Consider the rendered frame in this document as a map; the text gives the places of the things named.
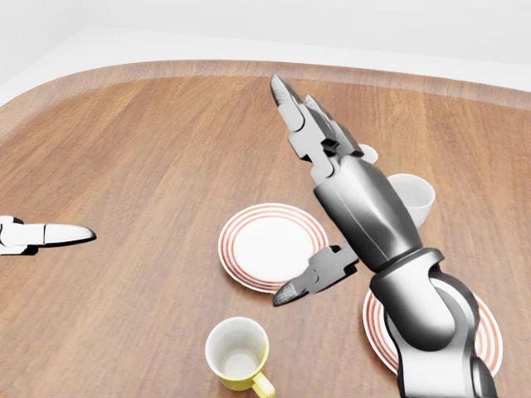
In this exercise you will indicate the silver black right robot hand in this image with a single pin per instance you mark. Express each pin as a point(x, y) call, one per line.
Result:
point(361, 207)

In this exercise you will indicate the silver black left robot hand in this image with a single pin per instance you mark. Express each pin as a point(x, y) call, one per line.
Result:
point(58, 234)

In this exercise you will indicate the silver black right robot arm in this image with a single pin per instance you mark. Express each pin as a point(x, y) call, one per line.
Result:
point(419, 315)

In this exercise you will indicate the white plate with red rings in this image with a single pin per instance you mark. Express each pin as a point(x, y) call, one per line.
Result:
point(269, 246)
point(491, 336)

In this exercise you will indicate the yellow and white mug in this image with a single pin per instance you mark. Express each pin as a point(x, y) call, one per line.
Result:
point(232, 348)

